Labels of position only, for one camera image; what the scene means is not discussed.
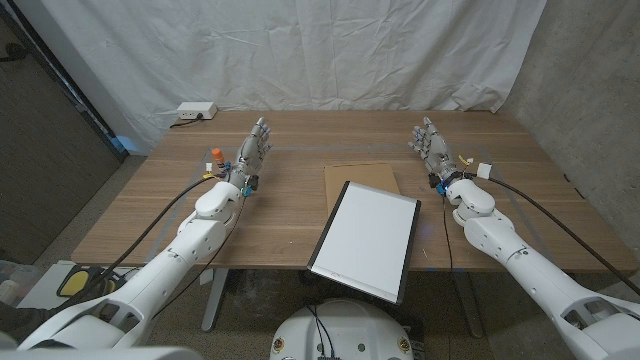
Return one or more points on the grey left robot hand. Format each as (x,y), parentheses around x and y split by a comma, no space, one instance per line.
(252,150)

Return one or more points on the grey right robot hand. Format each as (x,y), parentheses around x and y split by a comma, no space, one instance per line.
(437,152)

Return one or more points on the small black-framed whiteboard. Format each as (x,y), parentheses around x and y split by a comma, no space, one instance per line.
(367,240)

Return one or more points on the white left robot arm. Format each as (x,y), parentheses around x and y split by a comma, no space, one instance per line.
(150,285)

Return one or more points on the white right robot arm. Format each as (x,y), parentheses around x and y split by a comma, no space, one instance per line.
(525,270)

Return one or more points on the brown cardboard sheet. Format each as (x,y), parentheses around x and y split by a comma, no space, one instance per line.
(360,175)

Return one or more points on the white power strip box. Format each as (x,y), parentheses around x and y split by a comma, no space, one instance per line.
(196,110)

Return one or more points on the white wrinkled backdrop cloth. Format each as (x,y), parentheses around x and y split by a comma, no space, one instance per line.
(300,50)

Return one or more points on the light blue floor object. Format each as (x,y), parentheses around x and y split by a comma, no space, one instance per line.
(124,144)

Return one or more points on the grey table leg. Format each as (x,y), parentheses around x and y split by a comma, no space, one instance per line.
(467,305)
(215,300)

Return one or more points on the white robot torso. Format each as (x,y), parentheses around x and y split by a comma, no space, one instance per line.
(345,335)

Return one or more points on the dark grey partition panel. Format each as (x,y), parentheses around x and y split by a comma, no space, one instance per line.
(45,175)

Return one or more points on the yellow and black foot pedal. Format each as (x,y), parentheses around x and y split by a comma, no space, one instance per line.
(75,282)

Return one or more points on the white floor board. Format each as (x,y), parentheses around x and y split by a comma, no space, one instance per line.
(45,290)

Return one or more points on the clear plastic storage bin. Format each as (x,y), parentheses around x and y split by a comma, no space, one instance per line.
(15,282)

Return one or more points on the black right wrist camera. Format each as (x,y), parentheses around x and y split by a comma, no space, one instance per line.
(435,181)

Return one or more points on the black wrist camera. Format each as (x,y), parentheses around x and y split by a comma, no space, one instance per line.
(254,183)
(435,181)

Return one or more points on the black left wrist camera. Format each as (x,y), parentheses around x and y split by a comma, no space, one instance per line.
(254,183)

